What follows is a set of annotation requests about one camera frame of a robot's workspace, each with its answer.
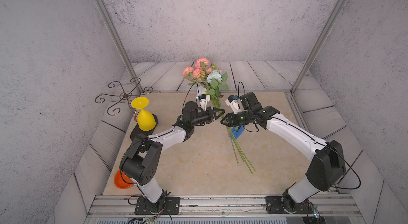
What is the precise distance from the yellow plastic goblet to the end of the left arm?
15 centimetres

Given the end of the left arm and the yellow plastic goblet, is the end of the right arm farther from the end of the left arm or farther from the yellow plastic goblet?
the yellow plastic goblet

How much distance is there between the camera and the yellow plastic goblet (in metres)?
0.72

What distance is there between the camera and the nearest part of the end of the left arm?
2.26ft

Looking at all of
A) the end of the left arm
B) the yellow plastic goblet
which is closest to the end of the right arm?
the end of the left arm
